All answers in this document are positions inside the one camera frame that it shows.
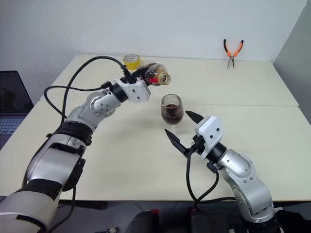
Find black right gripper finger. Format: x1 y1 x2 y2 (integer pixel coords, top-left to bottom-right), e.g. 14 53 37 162
185 110 206 126
164 128 190 156

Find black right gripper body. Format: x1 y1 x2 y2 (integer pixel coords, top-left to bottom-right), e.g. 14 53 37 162
184 135 207 156

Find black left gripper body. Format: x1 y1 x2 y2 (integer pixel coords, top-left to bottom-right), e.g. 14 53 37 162
126 69 148 84

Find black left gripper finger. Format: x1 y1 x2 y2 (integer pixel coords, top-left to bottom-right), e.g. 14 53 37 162
138 62 160 74

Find small yellow-capped drink bottle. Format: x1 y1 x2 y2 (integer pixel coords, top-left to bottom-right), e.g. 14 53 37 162
142 62 172 87

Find clear wine glass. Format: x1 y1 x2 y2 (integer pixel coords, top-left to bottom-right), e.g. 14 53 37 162
160 94 185 136

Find yellow tape roll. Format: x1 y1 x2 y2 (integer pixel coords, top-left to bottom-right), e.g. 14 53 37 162
123 53 141 71

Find dark rounded shape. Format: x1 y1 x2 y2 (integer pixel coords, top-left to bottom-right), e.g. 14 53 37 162
125 210 161 233
189 208 245 233

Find dark laptop computer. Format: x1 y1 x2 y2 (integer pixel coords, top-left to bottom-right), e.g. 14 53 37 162
0 70 35 151

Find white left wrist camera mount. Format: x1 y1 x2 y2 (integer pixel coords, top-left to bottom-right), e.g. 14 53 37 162
113 77 152 104

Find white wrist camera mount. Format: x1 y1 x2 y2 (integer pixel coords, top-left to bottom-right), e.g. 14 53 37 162
113 77 152 104
195 116 223 162

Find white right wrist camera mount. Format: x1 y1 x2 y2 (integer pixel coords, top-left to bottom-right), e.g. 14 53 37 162
195 116 223 162

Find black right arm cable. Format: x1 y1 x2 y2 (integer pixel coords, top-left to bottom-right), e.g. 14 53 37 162
186 148 238 210

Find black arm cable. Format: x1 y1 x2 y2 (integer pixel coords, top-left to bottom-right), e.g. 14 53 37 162
43 55 137 120
186 148 238 210

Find orange black handled pliers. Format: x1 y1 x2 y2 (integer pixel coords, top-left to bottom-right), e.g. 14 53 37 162
223 38 244 70

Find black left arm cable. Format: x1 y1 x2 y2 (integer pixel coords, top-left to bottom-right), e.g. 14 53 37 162
43 55 137 120

